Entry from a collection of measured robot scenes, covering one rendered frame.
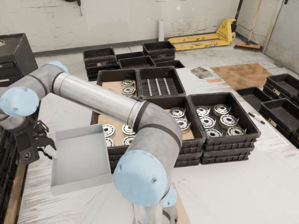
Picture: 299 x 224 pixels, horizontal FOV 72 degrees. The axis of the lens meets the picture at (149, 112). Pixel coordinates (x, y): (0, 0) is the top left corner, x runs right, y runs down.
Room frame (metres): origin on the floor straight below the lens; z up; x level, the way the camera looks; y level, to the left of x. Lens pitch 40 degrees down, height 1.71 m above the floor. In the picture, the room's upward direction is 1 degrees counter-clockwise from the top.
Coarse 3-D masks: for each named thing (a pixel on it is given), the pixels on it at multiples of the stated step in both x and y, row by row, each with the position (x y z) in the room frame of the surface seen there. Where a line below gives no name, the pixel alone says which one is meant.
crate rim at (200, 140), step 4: (160, 96) 1.09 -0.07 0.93; (164, 96) 1.09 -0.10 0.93; (168, 96) 1.09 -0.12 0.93; (172, 96) 1.08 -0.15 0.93; (176, 96) 1.08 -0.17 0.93; (180, 96) 1.09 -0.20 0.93; (184, 96) 1.09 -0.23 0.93; (188, 100) 1.04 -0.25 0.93; (192, 108) 0.96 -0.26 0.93; (192, 112) 0.92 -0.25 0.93; (196, 116) 0.89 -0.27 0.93; (196, 120) 0.85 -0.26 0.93; (200, 128) 0.79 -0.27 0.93; (200, 132) 0.76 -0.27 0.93; (204, 136) 0.73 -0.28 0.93; (184, 140) 0.70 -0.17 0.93; (188, 140) 0.70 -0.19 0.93; (192, 140) 0.70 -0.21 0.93; (196, 140) 0.70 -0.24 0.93; (200, 140) 0.71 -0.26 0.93; (204, 140) 0.71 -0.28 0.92; (184, 144) 0.70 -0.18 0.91
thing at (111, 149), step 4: (140, 100) 1.04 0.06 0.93; (92, 112) 0.93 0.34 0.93; (92, 116) 0.90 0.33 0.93; (92, 120) 0.88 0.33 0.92; (92, 124) 0.83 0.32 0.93; (108, 148) 0.66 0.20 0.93; (112, 148) 0.66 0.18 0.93; (116, 148) 0.66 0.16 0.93; (120, 148) 0.66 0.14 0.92; (124, 148) 0.66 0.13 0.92
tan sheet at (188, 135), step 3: (168, 111) 1.06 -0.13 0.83; (189, 129) 0.88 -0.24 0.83; (189, 132) 0.86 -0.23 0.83; (183, 135) 0.84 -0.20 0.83; (186, 135) 0.84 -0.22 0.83; (189, 135) 0.84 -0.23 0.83; (192, 135) 0.84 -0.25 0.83; (183, 138) 0.81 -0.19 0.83; (186, 138) 0.81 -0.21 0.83; (189, 138) 0.81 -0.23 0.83; (192, 138) 0.81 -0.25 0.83
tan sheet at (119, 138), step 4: (100, 116) 1.01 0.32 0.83; (104, 116) 1.01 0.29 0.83; (100, 120) 0.97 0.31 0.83; (104, 120) 0.97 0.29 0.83; (108, 120) 0.97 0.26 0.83; (112, 120) 0.97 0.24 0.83; (104, 124) 0.93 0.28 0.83; (112, 124) 0.93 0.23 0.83; (116, 124) 0.93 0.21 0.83; (120, 124) 0.93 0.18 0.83; (116, 128) 0.90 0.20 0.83; (120, 128) 0.90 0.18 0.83; (116, 132) 0.86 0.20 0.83; (120, 132) 0.86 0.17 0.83; (116, 136) 0.83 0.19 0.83; (120, 136) 0.83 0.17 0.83; (124, 136) 0.83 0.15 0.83; (116, 140) 0.80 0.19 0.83; (120, 140) 0.80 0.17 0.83; (116, 144) 0.77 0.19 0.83; (120, 144) 0.77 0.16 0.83
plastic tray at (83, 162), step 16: (80, 128) 0.64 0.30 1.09; (96, 128) 0.66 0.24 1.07; (64, 144) 0.58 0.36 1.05; (80, 144) 0.58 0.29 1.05; (96, 144) 0.58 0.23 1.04; (64, 160) 0.50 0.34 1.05; (80, 160) 0.50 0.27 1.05; (96, 160) 0.50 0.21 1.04; (64, 176) 0.43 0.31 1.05; (80, 176) 0.43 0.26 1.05; (96, 176) 0.43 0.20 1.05; (64, 192) 0.36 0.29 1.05
